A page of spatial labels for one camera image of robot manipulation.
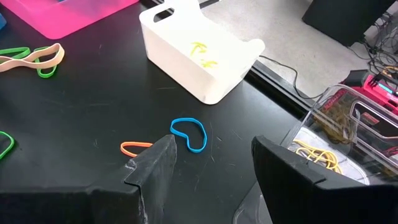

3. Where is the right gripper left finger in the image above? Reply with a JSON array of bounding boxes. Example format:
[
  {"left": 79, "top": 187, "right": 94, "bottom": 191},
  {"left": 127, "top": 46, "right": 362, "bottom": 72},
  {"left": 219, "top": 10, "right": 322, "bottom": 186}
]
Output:
[{"left": 0, "top": 134, "right": 178, "bottom": 224}]

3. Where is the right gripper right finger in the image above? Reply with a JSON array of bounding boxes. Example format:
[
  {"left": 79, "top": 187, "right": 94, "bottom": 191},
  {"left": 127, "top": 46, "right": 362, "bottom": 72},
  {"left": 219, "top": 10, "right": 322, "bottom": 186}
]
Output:
[{"left": 251, "top": 134, "right": 398, "bottom": 224}]

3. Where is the white plastic basket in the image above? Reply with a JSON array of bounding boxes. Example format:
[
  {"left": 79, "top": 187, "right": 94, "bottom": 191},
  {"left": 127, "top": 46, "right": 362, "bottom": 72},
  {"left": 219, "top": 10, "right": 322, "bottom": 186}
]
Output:
[{"left": 139, "top": 0, "right": 266, "bottom": 105}]

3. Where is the small orange rubber band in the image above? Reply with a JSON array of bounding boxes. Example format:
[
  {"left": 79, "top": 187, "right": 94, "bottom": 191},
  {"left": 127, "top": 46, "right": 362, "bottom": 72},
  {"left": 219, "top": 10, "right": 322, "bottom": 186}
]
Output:
[{"left": 120, "top": 141, "right": 155, "bottom": 158}]

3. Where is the green rubber band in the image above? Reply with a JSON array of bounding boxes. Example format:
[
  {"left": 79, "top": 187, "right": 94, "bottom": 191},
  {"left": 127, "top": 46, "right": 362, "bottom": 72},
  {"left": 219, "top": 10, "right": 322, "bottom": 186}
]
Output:
[
  {"left": 0, "top": 45, "right": 58, "bottom": 79},
  {"left": 0, "top": 130, "right": 16, "bottom": 161}
]

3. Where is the small blue rubber band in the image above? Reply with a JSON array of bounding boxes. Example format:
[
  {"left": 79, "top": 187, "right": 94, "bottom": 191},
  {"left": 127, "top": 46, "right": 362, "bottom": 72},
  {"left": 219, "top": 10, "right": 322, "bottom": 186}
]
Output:
[{"left": 169, "top": 117, "right": 208, "bottom": 154}]

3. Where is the pile of mixed rubber bands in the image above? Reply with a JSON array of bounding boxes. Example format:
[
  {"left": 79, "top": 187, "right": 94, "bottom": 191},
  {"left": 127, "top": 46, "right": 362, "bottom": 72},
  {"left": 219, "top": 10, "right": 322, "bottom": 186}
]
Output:
[{"left": 0, "top": 42, "right": 66, "bottom": 73}]

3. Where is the clear plastic basket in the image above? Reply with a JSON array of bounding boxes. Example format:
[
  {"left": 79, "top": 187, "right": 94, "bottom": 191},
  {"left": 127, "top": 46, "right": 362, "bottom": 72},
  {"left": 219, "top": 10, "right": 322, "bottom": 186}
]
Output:
[{"left": 232, "top": 83, "right": 398, "bottom": 224}]

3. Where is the red black power station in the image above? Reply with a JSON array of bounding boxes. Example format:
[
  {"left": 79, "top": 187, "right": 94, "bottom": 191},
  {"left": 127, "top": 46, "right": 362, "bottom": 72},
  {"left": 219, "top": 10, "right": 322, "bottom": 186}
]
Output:
[{"left": 317, "top": 70, "right": 398, "bottom": 131}]

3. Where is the pink plastic basket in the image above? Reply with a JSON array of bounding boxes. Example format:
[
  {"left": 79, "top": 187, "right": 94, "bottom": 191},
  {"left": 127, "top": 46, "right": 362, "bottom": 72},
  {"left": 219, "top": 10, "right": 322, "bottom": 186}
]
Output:
[{"left": 0, "top": 0, "right": 140, "bottom": 40}]

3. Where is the large black box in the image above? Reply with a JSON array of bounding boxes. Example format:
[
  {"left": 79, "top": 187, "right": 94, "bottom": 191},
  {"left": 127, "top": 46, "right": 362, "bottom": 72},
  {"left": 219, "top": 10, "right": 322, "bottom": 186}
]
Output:
[{"left": 301, "top": 0, "right": 397, "bottom": 47}]

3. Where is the black power cable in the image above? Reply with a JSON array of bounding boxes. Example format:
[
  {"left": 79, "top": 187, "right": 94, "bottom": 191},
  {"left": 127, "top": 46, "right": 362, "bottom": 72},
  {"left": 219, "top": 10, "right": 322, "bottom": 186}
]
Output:
[{"left": 257, "top": 55, "right": 324, "bottom": 100}]

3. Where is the black cable bundle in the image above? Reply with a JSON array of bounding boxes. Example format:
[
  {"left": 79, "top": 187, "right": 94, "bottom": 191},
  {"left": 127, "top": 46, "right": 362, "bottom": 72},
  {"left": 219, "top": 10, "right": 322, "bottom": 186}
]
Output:
[{"left": 351, "top": 12, "right": 398, "bottom": 82}]

